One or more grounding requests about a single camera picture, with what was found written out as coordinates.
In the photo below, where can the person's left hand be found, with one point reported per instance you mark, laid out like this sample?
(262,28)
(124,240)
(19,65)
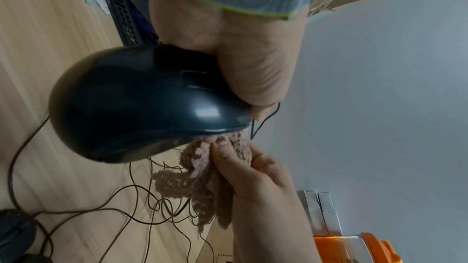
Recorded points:
(256,54)

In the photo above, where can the person's right hand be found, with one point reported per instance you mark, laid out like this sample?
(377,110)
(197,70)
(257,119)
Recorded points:
(267,212)

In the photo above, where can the pink fluffy wiping cloth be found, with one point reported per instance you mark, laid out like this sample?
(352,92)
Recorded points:
(193,175)

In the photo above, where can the black computer mouse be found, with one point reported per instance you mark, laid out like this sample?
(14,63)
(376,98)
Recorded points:
(14,227)
(139,103)
(34,259)

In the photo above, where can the small white boxes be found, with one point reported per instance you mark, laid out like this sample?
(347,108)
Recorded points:
(325,212)

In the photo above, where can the orange bottle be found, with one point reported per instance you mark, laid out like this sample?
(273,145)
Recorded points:
(373,247)

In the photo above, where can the black stacked tray rack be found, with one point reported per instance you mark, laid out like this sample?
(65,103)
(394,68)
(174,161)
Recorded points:
(128,19)

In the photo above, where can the small white tube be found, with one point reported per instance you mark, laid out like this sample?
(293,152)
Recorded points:
(102,6)

